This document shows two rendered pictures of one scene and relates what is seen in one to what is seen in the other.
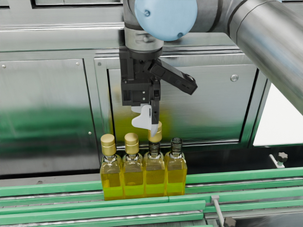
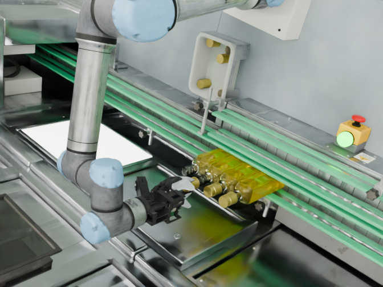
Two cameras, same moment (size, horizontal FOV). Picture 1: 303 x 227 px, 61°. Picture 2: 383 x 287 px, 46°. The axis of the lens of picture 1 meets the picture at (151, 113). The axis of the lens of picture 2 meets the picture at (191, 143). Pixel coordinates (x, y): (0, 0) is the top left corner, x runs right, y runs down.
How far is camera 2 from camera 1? 0.85 m
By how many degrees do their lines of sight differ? 38
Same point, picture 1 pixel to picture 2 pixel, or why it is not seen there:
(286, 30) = (80, 115)
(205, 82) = not seen: hidden behind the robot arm
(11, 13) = not seen: outside the picture
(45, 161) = (320, 265)
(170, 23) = (110, 161)
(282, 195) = (163, 110)
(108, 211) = (274, 167)
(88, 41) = (172, 273)
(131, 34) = (135, 210)
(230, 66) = not seen: hidden behind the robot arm
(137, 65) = (153, 205)
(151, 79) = (154, 195)
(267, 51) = (92, 116)
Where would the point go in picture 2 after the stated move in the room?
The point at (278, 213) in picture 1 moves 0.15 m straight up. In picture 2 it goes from (176, 105) to (147, 110)
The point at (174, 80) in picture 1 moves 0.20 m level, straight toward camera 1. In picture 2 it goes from (143, 185) to (163, 124)
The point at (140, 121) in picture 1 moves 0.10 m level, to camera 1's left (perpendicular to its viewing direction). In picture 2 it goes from (187, 185) to (214, 206)
